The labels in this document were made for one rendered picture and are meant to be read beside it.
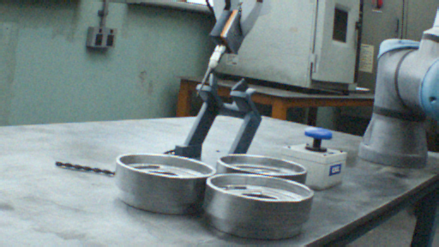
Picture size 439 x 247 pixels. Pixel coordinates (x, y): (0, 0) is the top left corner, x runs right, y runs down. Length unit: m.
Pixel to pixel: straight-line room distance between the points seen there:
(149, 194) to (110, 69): 2.19
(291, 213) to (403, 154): 0.55
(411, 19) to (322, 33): 1.72
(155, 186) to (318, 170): 0.28
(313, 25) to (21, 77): 1.39
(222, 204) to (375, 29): 4.09
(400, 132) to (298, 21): 1.91
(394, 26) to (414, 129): 3.47
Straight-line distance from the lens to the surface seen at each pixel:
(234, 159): 0.76
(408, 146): 1.11
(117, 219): 0.58
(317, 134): 0.83
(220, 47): 0.85
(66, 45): 2.57
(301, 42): 2.94
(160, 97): 3.07
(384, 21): 4.59
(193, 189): 0.61
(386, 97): 1.11
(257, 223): 0.56
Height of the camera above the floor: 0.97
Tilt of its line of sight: 7 degrees down
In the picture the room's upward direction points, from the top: 7 degrees clockwise
